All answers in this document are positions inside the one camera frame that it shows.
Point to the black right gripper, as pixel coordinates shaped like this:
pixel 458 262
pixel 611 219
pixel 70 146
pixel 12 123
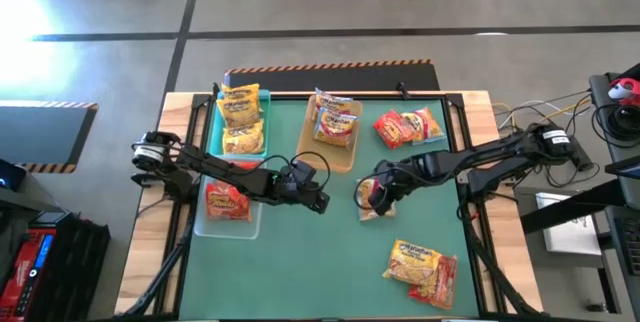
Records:
pixel 402 174

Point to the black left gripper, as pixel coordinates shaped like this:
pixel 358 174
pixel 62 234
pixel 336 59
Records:
pixel 295 193

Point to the red Maruchan Saucy Noodles pack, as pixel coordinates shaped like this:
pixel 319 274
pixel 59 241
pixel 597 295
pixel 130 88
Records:
pixel 248 166
pixel 441 289
pixel 227 204
pixel 392 129

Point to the yellow Maruchan chicken ramen pack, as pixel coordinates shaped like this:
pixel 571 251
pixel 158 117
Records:
pixel 239 112
pixel 243 138
pixel 412 262
pixel 241 91

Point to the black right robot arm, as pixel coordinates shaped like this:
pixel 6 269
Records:
pixel 480 154

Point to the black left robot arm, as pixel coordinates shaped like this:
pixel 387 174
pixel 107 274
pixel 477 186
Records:
pixel 220 169

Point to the orange plastic tray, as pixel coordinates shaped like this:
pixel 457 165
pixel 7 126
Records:
pixel 320 159

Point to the clear plastic tray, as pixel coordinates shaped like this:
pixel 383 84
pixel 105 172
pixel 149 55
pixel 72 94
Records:
pixel 225 229

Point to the teal plastic tray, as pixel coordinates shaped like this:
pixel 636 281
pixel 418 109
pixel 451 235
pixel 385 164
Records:
pixel 267 112

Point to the small black clamp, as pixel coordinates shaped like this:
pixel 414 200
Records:
pixel 216 88
pixel 402 90

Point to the black hazard-striped floor mat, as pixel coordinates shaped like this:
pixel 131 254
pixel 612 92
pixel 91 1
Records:
pixel 40 132
pixel 330 79

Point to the black diagonal support strut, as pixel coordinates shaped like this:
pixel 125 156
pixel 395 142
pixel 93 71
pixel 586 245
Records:
pixel 493 272
pixel 161 277

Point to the black slanted bar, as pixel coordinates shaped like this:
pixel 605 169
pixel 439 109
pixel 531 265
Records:
pixel 565 209

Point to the white paper sheet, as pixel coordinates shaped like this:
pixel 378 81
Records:
pixel 570 237

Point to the black power brick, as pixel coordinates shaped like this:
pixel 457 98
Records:
pixel 584 162

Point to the small black floor object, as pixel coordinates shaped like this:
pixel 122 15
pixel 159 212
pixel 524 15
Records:
pixel 595 307

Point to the black desk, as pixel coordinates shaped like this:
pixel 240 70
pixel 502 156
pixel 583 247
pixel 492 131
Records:
pixel 599 97

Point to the dark tablet screen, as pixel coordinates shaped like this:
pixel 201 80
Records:
pixel 625 168

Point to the dark keyboard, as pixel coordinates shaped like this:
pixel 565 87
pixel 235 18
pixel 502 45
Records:
pixel 627 242

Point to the black equipment case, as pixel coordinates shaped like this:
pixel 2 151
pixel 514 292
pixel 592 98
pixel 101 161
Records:
pixel 80 267

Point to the red and white headset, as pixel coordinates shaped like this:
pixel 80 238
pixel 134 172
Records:
pixel 625 93

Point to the red equipment unit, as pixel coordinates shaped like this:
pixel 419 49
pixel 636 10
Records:
pixel 20 272

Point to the black device with blue light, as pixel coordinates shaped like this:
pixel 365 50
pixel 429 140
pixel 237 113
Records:
pixel 12 177

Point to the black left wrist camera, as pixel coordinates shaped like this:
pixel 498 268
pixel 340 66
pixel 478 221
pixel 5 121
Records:
pixel 303 172

